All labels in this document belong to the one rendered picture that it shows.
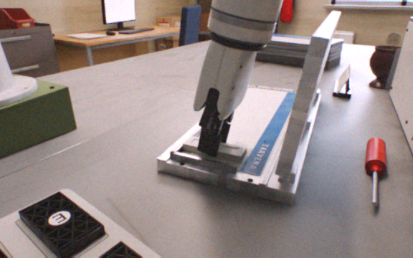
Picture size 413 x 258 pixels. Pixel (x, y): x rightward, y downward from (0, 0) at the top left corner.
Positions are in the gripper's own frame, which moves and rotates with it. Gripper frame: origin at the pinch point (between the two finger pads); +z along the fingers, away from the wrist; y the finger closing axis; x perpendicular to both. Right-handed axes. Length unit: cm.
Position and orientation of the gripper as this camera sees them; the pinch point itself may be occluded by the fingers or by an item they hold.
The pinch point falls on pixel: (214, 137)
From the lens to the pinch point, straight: 46.1
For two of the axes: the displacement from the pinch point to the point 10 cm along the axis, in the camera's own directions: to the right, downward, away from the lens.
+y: -4.0, 3.8, -8.3
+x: 9.0, 3.5, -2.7
